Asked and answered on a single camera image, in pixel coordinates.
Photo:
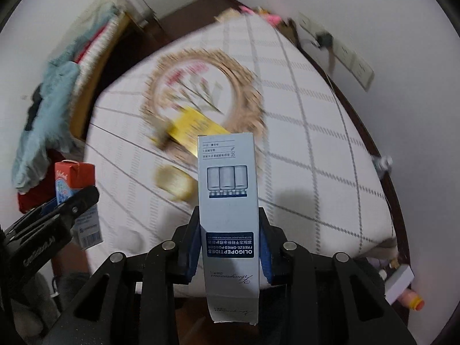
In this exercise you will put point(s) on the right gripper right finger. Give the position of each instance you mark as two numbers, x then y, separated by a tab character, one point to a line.
272	239

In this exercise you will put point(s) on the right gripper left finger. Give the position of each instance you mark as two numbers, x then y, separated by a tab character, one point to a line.
188	244

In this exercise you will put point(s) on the red blue milk carton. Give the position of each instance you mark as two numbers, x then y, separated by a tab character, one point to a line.
75	186

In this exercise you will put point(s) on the white blue oligopeptides box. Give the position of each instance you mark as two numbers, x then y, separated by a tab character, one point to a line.
229	220

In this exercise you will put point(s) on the yellow pomelo peel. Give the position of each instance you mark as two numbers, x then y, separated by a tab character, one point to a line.
180	186

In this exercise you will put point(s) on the white checked floral tablecloth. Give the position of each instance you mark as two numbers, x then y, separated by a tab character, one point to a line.
315	175

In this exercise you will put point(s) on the light blue fluffy blanket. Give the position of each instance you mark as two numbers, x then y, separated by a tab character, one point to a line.
62	82

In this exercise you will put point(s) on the yellow tissue pack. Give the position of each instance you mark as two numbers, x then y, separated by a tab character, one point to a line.
184	131

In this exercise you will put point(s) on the white wall power strip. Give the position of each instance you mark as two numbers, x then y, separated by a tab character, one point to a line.
354	63

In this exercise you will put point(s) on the dark wooden table frame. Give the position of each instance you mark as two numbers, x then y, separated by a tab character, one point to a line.
387	185

